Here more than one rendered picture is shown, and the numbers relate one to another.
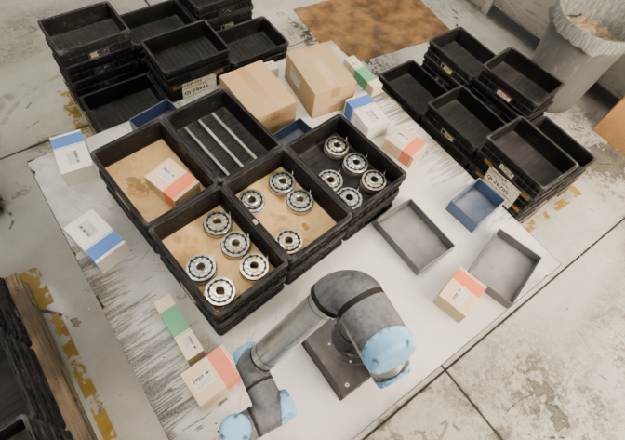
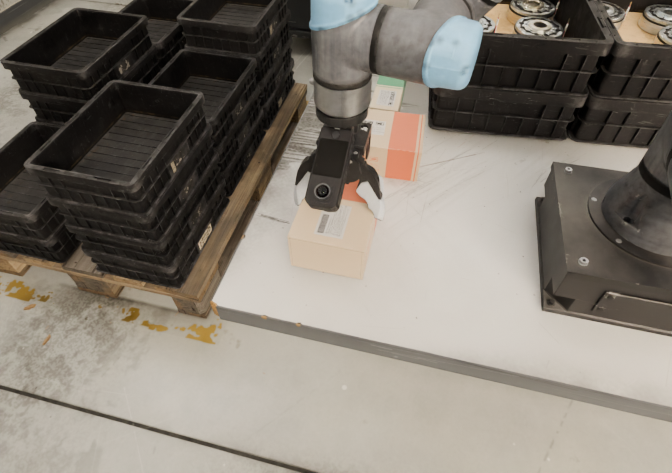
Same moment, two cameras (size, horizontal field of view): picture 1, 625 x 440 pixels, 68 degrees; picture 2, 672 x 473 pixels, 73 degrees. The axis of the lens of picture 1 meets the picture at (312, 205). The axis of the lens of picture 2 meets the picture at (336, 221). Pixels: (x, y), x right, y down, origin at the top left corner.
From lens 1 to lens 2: 1.09 m
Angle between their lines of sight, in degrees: 35
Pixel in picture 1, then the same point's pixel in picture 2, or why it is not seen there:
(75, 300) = not seen: hidden behind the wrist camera
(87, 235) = not seen: outside the picture
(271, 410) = (426, 14)
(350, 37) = not seen: outside the picture
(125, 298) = not seen: hidden behind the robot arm
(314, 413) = (481, 288)
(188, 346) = (383, 98)
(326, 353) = (577, 207)
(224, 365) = (407, 131)
